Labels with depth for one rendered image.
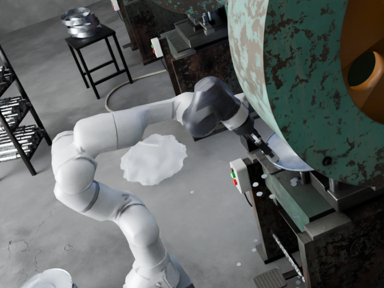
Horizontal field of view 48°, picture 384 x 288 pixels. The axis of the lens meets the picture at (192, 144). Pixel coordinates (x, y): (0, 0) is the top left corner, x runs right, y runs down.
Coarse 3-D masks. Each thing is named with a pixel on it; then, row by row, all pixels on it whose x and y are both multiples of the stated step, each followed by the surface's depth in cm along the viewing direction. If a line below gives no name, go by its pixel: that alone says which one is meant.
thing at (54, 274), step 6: (48, 270) 213; (54, 270) 212; (60, 270) 211; (36, 276) 212; (48, 276) 210; (54, 276) 209; (60, 276) 208; (66, 276) 207; (30, 282) 209; (36, 282) 208; (42, 282) 207; (48, 282) 206; (54, 282) 205; (60, 282) 204; (66, 282) 203
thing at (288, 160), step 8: (272, 136) 164; (272, 144) 160; (280, 144) 158; (280, 152) 155; (288, 152) 154; (280, 160) 151; (288, 160) 150; (296, 160) 149; (288, 168) 147; (296, 168) 146; (304, 168) 145; (312, 168) 144
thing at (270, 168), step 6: (258, 156) 156; (264, 156) 155; (264, 162) 153; (270, 162) 152; (270, 168) 149; (276, 168) 148; (270, 174) 148; (294, 174) 162; (300, 174) 156; (306, 174) 155; (300, 180) 157; (306, 180) 156
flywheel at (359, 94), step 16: (352, 0) 87; (368, 0) 88; (352, 16) 89; (368, 16) 90; (352, 32) 91; (368, 32) 92; (352, 48) 92; (368, 48) 94; (368, 80) 101; (352, 96) 99; (368, 96) 100; (368, 112) 103
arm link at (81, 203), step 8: (64, 136) 127; (72, 136) 126; (56, 144) 125; (64, 144) 123; (56, 152) 122; (56, 184) 128; (96, 184) 132; (56, 192) 127; (64, 192) 125; (88, 192) 128; (96, 192) 130; (64, 200) 127; (72, 200) 127; (80, 200) 127; (88, 200) 128; (72, 208) 129; (80, 208) 129; (88, 208) 130
